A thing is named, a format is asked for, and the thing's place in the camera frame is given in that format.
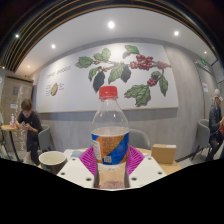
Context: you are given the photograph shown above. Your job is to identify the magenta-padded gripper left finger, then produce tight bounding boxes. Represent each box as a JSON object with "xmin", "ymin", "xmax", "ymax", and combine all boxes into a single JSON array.
[{"xmin": 56, "ymin": 146, "xmax": 98, "ymax": 189}]

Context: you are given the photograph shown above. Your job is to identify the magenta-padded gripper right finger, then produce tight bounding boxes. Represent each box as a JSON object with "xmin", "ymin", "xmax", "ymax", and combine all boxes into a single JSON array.
[{"xmin": 126, "ymin": 145, "xmax": 168, "ymax": 189}]

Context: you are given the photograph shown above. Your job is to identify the clear bottle with red cap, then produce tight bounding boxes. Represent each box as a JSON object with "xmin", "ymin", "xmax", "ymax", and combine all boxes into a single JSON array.
[{"xmin": 90, "ymin": 85, "xmax": 131, "ymax": 190}]

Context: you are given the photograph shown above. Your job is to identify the white and blue paper sheet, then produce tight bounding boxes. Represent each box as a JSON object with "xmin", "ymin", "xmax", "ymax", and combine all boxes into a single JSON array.
[{"xmin": 62, "ymin": 148, "xmax": 85, "ymax": 160}]

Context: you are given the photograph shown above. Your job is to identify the small cardboard box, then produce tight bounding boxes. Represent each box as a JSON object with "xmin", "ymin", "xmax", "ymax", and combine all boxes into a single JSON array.
[{"xmin": 150, "ymin": 143, "xmax": 178, "ymax": 165}]

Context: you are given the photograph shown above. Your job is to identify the dark cup with white inside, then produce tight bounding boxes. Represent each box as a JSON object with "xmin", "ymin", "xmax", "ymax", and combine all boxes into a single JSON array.
[{"xmin": 38, "ymin": 150, "xmax": 69, "ymax": 176}]

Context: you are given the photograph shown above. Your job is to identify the person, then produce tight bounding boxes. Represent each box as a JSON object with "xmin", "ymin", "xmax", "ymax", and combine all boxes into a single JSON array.
[
  {"xmin": 15, "ymin": 98, "xmax": 44, "ymax": 166},
  {"xmin": 207, "ymin": 87, "xmax": 224, "ymax": 161}
]

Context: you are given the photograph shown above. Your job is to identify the small clear bottle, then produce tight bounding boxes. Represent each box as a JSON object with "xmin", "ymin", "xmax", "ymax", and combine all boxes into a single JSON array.
[{"xmin": 10, "ymin": 113, "xmax": 17, "ymax": 129}]

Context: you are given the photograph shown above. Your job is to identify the small round wooden side table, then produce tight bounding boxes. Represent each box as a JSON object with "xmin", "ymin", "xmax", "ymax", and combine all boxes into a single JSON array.
[{"xmin": 0, "ymin": 123, "xmax": 21, "ymax": 161}]

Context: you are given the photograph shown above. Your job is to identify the round ceiling lights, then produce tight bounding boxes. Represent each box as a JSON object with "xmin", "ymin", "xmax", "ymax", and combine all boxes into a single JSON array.
[{"xmin": 14, "ymin": 20, "xmax": 181, "ymax": 70}]

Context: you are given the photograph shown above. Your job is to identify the coffee plant wall mural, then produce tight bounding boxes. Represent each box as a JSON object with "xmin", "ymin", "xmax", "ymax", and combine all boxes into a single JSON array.
[{"xmin": 35, "ymin": 42, "xmax": 180, "ymax": 114}]

